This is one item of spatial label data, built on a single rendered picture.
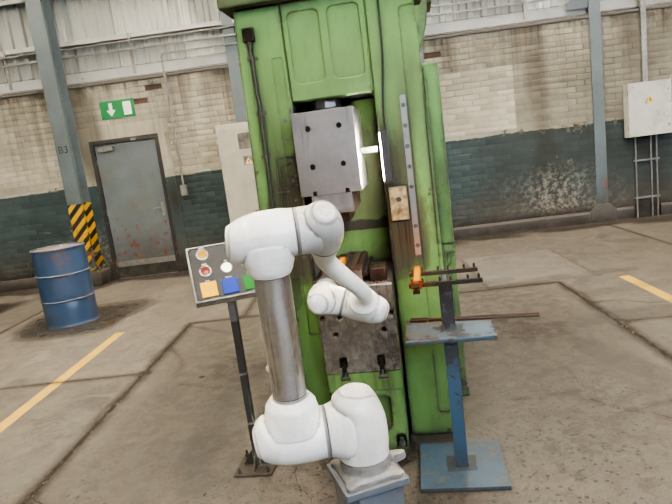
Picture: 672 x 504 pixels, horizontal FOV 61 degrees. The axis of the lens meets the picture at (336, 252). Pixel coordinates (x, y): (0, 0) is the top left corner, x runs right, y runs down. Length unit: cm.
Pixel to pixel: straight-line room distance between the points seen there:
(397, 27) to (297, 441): 199
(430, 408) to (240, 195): 561
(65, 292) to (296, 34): 475
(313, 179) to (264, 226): 131
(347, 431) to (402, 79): 178
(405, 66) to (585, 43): 664
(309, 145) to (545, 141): 664
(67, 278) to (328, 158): 469
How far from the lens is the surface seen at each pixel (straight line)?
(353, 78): 293
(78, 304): 707
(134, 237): 948
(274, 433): 172
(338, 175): 278
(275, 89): 298
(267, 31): 302
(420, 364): 313
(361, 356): 291
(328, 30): 298
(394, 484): 183
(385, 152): 287
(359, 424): 173
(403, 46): 294
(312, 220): 149
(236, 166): 825
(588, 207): 943
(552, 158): 918
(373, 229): 328
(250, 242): 151
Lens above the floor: 158
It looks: 10 degrees down
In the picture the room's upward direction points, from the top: 7 degrees counter-clockwise
